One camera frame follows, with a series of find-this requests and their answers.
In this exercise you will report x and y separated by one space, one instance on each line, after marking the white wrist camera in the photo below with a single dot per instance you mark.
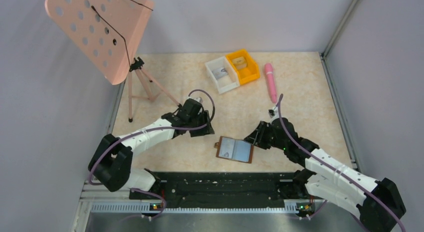
199 100
273 112

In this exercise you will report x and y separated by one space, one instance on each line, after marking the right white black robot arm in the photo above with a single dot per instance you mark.
376 204

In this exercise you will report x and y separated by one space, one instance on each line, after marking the pink marker pen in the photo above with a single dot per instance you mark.
269 73

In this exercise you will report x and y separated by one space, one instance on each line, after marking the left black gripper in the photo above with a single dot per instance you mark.
201 125

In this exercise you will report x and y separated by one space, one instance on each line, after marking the brown leather card holder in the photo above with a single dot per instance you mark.
234 150

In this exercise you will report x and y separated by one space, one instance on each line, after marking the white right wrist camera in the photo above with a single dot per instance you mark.
273 112

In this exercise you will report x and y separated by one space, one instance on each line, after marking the small item in white bin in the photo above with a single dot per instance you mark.
219 73

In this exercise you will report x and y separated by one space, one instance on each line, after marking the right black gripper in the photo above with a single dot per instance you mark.
263 136

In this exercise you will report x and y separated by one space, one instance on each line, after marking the tan item in yellow bin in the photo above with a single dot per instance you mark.
239 63

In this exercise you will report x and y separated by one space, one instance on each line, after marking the yellow plastic bin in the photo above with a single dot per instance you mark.
248 74

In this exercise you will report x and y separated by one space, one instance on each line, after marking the pink perforated music stand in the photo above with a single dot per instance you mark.
109 32

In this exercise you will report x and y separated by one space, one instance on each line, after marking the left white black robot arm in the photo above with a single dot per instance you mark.
112 161

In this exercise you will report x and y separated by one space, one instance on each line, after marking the white plastic bin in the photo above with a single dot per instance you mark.
226 83

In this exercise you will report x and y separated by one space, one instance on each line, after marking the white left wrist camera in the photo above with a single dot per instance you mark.
199 100

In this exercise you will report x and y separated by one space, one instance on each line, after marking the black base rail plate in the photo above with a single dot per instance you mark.
229 189

